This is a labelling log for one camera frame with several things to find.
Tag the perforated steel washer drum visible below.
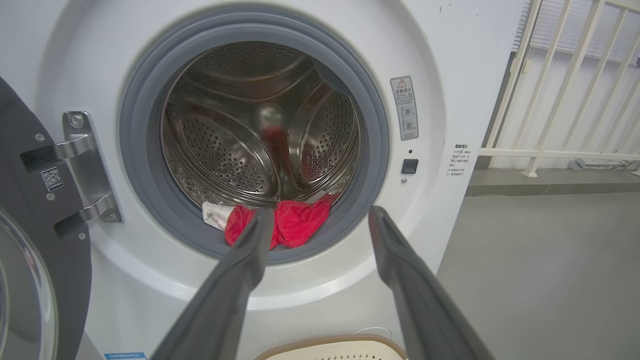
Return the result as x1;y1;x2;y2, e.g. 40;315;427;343
161;41;361;208

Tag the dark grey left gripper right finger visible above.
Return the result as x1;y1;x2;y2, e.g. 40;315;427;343
367;205;496;360

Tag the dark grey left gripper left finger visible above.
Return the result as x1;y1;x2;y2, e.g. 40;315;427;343
150;208;276;360

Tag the round white filter cover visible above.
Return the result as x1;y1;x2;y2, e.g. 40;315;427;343
350;326;394;341

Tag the white front-load washing machine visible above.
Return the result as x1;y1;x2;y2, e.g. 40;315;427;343
0;0;526;360

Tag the white QR code sticker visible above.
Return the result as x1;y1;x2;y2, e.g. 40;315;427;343
41;167;65;192

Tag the black round glass washer door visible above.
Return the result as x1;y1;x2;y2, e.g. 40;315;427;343
0;75;93;360

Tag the red cloth garment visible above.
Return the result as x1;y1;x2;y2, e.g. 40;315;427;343
201;192;341;249

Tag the white railing fence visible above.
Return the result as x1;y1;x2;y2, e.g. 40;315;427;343
480;0;640;178

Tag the grey warning label sticker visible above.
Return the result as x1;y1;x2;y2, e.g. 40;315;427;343
390;75;420;142

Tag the cream perforated basket brown rim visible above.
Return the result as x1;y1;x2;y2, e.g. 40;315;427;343
254;334;408;360

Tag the metal door hinge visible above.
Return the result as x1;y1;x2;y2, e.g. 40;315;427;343
20;111;123;240

